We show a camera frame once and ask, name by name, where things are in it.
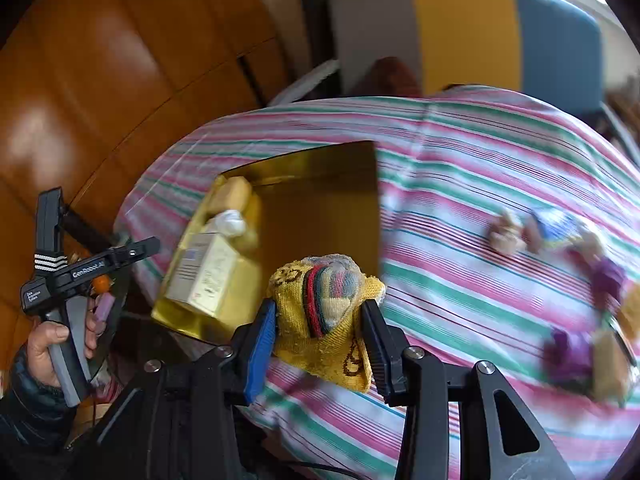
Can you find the striped tablecloth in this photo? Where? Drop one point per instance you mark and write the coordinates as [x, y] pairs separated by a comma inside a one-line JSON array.
[[450, 160]]

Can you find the white curved frame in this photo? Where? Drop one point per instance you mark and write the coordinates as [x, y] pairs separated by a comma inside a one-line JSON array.
[[305, 85]]

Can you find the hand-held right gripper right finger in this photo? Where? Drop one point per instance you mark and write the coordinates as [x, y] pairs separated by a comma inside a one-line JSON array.
[[374, 345]]

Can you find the yellow patterned sock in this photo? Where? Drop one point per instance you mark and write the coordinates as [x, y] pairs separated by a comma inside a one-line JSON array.
[[300, 320]]

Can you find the blue snack packet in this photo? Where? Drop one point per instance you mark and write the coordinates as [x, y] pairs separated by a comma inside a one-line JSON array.
[[555, 225]]

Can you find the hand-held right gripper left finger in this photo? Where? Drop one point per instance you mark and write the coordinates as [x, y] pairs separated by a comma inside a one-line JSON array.
[[260, 355]]

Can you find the person's left forearm dark sleeve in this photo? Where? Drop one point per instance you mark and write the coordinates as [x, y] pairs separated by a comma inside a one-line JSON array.
[[30, 410]]

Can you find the person's left hand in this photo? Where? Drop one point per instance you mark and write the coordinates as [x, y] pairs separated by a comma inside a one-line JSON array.
[[45, 345]]

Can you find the beige snack piece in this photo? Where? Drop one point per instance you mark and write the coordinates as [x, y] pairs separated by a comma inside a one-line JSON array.
[[506, 232]]

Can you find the cream carton box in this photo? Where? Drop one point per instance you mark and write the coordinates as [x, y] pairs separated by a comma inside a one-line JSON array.
[[205, 275]]

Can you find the grey yellow blue chair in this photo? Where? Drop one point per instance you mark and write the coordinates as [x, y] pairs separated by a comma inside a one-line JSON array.
[[465, 35]]

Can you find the purple snack packet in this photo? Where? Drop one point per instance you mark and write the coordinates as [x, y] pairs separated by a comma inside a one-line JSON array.
[[607, 282], [570, 360]]

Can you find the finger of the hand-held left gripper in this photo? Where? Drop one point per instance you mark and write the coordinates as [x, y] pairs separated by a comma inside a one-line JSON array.
[[135, 252]]

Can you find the orange wooden cabinet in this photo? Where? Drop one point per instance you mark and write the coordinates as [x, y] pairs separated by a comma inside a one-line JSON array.
[[100, 85]]

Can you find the dark red cloth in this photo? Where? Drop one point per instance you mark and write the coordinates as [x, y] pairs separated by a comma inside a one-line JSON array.
[[390, 77]]

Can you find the small yellow sponge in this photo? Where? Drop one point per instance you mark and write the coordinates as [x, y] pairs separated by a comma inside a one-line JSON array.
[[231, 195]]

